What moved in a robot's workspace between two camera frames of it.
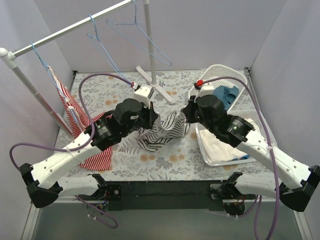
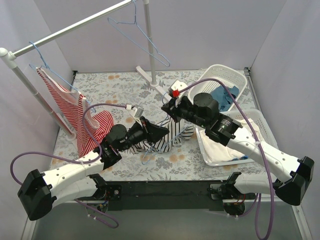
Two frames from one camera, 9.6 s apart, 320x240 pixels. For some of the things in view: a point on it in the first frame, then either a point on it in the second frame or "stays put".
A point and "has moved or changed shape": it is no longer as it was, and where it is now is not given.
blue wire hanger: x=113 y=66 -> x=144 y=163
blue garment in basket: x=227 y=95 stays put
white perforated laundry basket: x=216 y=71 stays put
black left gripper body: x=152 y=115 -> x=145 y=128
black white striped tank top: x=176 y=125 has moved or changed shape
